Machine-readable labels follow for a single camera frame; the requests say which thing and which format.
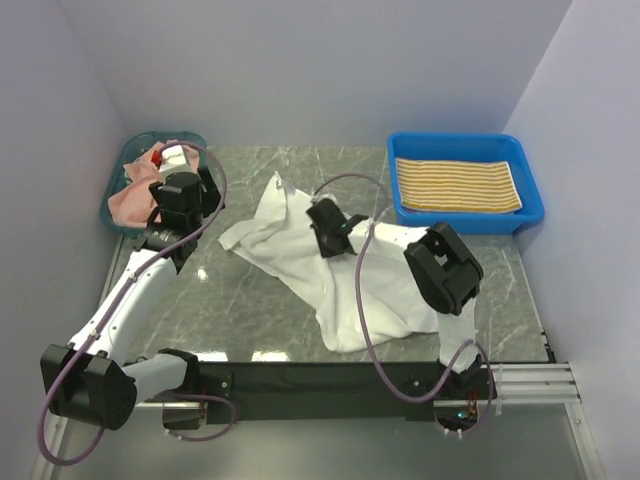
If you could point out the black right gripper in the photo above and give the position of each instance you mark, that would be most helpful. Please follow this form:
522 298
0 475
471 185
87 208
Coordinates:
326 252

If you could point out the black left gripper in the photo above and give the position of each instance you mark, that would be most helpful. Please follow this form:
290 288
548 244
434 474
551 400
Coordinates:
211 201

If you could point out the white terry towel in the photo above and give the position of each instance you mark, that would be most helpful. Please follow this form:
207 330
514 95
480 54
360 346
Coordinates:
279 240

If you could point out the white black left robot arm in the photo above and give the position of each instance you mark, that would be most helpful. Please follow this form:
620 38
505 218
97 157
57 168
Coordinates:
88 379

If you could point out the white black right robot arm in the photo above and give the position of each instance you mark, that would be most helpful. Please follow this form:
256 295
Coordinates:
436 263

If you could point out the pink terry towel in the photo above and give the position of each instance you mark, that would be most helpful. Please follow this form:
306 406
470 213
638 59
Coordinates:
132 206

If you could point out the teal plastic laundry basket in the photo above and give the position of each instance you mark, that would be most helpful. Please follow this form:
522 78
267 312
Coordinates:
132 150

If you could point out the yellow white striped towel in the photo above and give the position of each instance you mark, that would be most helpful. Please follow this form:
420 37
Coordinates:
456 186

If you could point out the blue plastic bin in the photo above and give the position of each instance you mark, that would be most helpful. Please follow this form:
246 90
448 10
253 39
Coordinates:
474 147

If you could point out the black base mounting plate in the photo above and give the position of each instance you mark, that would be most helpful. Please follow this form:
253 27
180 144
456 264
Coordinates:
260 391

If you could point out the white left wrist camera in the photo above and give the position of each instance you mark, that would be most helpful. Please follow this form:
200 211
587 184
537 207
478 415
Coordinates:
171 160

